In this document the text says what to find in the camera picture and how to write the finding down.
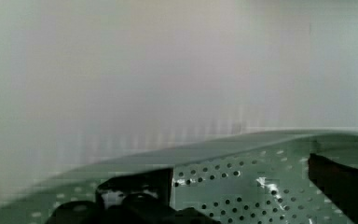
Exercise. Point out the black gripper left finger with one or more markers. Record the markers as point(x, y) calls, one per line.
point(130, 199)

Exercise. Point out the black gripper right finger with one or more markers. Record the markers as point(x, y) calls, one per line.
point(338, 182)

